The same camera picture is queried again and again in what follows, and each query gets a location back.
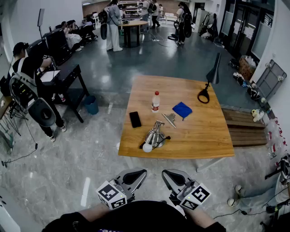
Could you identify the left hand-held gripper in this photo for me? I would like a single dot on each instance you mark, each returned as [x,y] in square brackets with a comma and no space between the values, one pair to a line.
[130,181]

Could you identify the black cone shade lamp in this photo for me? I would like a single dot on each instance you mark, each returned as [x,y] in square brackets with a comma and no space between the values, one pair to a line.
[213,73]

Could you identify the person's left forearm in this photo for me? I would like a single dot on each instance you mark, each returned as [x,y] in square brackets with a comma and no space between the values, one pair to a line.
[95,213]

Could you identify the person's black shirt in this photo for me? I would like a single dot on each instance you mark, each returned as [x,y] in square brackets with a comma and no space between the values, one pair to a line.
[145,217]

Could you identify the clear bottle with red cap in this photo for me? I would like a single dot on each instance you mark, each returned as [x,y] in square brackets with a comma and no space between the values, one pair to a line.
[155,103]

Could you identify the wooden slatted pallet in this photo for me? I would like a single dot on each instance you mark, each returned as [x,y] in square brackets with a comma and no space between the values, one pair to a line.
[244,131]

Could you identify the white paper sheet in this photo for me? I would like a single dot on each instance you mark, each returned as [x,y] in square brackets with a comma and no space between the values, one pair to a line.
[49,75]

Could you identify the blue waste bin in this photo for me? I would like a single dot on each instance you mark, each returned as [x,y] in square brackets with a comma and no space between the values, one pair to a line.
[91,106]

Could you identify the black tripod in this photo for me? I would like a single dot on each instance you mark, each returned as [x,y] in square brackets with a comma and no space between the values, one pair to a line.
[284,165]

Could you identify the round wooden table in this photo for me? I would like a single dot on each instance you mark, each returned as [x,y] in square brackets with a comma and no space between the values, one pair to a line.
[133,23]

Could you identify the white plastic jugs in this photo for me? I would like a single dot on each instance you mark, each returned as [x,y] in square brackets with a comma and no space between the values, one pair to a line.
[257,115]

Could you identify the black and white sneakers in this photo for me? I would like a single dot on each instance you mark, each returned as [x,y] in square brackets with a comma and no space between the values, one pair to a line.
[253,94]

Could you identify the silver desk lamp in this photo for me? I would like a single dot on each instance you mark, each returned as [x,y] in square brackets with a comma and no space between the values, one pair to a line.
[153,137]

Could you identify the white table leg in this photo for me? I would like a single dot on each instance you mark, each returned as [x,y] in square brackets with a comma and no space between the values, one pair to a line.
[208,165]

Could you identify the blue cloth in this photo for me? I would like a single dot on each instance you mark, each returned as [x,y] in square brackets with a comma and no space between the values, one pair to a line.
[182,109]

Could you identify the black metal frame table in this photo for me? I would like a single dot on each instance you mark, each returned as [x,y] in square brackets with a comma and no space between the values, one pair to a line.
[68,74]

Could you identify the metal bulldog clip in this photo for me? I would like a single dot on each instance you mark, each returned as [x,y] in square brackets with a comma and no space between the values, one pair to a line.
[170,119]

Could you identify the black cabinet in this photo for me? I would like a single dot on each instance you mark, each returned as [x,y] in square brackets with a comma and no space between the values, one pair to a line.
[57,44]

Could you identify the grey wheeled crate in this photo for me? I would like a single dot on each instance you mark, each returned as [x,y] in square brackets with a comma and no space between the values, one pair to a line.
[270,79]

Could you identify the person's right forearm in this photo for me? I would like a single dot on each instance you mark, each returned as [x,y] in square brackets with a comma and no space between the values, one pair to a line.
[199,218]

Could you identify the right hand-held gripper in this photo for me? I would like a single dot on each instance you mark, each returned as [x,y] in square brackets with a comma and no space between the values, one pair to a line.
[194,194]

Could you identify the brown basket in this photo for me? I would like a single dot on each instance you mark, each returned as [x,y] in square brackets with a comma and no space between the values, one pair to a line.
[245,68]

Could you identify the pile of clear plastic bags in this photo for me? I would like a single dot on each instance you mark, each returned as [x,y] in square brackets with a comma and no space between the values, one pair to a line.
[274,136]

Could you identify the light panel on stand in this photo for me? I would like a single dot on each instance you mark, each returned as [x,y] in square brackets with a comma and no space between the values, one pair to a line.
[41,17]

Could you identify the black smartphone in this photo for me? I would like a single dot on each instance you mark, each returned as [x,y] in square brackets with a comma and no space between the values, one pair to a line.
[135,119]

